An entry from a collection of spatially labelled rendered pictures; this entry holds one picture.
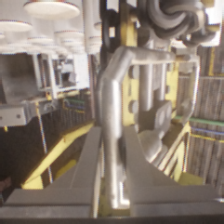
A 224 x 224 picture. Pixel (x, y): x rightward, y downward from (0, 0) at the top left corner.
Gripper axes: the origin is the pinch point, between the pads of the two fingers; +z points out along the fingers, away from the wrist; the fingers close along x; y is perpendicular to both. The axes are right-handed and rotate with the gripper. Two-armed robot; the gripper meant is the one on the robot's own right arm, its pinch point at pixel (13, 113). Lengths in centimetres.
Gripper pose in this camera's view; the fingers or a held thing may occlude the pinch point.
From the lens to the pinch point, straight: 26.7
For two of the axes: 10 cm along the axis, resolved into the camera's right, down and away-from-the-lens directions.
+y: -0.3, -9.5, -3.0
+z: 9.8, -0.8, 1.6
